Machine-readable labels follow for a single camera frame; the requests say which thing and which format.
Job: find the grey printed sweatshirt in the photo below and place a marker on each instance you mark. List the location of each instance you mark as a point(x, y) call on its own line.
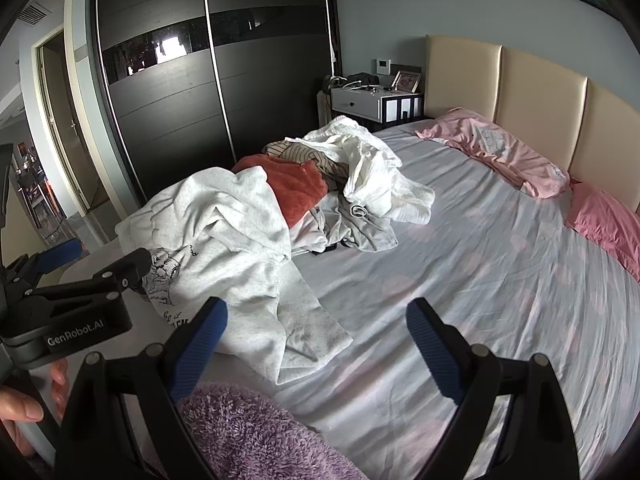
point(235, 240)

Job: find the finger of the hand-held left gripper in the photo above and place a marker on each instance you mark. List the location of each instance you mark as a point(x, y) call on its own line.
point(60, 252)
point(125, 270)

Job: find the photo frame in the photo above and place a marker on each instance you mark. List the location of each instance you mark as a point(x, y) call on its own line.
point(406, 81)

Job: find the interior door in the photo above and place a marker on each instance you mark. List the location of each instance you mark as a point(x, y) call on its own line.
point(65, 125)

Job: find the rust orange garment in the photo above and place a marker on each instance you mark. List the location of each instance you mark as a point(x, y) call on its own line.
point(290, 185)

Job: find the black sliding wardrobe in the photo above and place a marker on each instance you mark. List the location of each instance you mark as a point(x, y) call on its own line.
point(165, 110)

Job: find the pink pillow with cloud print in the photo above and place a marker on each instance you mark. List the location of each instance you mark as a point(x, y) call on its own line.
point(500, 152)

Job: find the ceiling air vent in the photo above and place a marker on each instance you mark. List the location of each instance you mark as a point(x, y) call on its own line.
point(34, 15)

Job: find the bed with dotted grey sheet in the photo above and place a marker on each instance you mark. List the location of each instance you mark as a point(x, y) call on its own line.
point(450, 260)

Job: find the person's left hand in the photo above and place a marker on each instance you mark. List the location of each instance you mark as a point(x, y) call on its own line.
point(22, 405)

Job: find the cluttered hallway shelf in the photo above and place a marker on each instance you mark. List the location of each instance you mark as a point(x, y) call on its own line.
point(37, 195)

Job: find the white garment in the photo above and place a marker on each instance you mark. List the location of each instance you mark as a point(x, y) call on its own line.
point(370, 170)

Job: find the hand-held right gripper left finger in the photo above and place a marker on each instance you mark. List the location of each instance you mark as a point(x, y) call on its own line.
point(200, 347)

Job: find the light grey garment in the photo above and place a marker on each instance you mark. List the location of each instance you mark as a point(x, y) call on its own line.
point(365, 232)

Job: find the plain pink pillow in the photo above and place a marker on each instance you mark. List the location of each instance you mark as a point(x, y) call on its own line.
point(605, 225)

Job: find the white bedside table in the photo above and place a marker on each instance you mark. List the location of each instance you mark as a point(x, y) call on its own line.
point(355, 102)

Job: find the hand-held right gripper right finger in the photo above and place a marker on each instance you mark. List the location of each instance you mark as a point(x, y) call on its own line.
point(435, 355)

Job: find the beige striped garment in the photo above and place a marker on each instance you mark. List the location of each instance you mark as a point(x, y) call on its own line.
point(300, 152)

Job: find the dark small bundle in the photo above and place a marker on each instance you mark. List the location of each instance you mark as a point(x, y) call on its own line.
point(364, 79)

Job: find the cream padded headboard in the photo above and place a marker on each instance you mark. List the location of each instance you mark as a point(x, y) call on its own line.
point(540, 95)

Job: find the purple fleece robe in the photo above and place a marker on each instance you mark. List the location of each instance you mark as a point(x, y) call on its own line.
point(250, 435)

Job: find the white wall thermostat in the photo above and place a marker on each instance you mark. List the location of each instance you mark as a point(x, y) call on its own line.
point(383, 66)

